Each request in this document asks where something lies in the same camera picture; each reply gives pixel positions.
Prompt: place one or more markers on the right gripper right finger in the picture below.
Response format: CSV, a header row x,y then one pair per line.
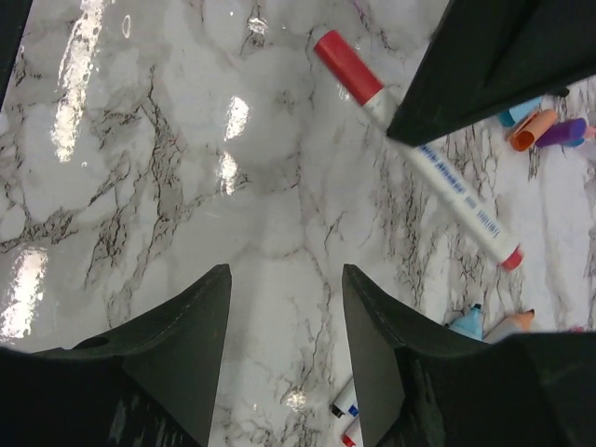
x,y
397,356

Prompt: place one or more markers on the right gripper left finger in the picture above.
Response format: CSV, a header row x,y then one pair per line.
x,y
173,351

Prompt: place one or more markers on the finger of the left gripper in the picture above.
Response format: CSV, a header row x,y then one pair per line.
x,y
487,56

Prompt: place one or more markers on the light blue highlighter cap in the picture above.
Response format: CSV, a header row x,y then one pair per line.
x,y
512,116

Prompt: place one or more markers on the blue capped marker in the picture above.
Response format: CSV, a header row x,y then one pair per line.
x,y
346,402

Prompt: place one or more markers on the orange highlighter cap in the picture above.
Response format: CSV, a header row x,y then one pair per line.
x,y
530,129

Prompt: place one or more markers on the light blue highlighter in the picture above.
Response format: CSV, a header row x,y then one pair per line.
x,y
470,324

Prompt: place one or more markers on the red white marker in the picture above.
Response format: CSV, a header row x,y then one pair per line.
x,y
451,189

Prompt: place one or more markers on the orange capped highlighter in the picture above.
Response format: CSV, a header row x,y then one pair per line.
x,y
510,325

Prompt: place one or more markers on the red capped marker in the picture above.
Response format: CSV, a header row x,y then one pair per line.
x,y
352,436

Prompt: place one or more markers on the purple highlighter cap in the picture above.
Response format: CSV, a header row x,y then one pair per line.
x,y
564,132

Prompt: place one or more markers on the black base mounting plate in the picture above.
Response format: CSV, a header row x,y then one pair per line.
x,y
13,17

